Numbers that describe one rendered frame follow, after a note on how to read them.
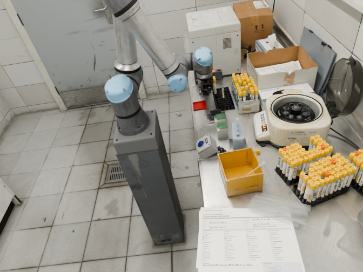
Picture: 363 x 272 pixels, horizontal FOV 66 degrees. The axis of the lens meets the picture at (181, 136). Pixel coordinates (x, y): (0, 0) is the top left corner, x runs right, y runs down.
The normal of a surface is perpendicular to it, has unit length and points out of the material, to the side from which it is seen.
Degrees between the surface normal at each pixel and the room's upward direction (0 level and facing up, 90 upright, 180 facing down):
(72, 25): 90
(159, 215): 90
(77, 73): 90
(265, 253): 1
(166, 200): 90
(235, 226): 0
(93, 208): 0
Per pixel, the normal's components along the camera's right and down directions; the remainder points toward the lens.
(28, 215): -0.14, -0.74
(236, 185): 0.13, 0.65
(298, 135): -0.11, 0.67
